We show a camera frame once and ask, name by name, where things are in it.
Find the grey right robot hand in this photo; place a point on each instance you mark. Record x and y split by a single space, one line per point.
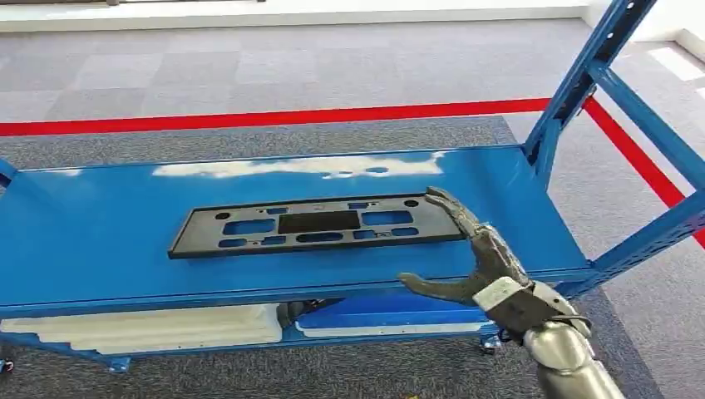
493 256

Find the black perforated plastic panel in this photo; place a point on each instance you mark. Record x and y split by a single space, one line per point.
204 242

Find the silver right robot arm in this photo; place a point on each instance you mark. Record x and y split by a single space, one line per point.
562 355

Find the rack caster wheel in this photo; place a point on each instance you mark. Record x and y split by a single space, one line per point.
119 365
489 345

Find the blue plastic crate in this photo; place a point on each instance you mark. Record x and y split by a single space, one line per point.
385 308

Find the red floor tape strip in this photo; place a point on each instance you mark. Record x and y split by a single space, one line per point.
275 118
644 165

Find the long black plastic part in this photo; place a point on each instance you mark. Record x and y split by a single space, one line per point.
294 311

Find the white ribbed plastic tray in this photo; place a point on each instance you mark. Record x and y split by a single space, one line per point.
165 327

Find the blue metal shelf rack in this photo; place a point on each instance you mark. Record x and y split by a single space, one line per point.
110 248

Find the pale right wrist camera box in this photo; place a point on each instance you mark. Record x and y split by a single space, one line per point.
509 308

